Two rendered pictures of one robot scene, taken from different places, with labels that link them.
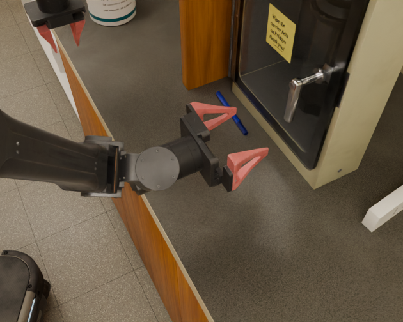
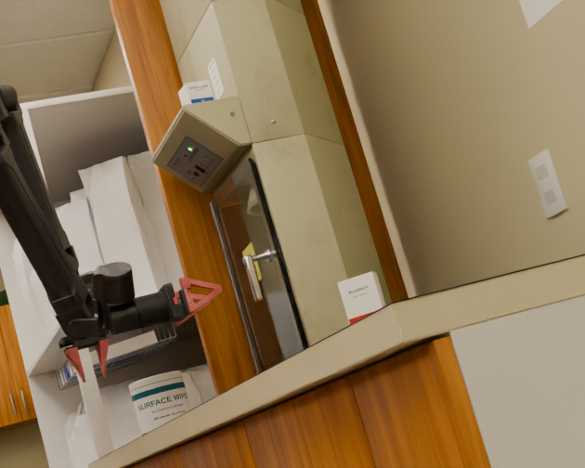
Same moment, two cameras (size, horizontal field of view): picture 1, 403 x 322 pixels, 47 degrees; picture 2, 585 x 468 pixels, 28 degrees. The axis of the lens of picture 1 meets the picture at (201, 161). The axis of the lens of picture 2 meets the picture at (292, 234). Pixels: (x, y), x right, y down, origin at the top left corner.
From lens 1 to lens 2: 191 cm
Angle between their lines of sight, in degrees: 62
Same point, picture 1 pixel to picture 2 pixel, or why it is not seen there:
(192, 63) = (221, 379)
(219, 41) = (246, 355)
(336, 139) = (305, 304)
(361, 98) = (306, 257)
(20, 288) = not seen: outside the picture
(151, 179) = (110, 272)
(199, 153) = (162, 293)
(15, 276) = not seen: outside the picture
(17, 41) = not seen: outside the picture
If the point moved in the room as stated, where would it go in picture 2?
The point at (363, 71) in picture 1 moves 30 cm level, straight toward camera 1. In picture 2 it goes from (287, 227) to (190, 227)
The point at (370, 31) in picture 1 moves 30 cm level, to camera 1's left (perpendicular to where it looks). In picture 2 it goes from (269, 191) to (123, 238)
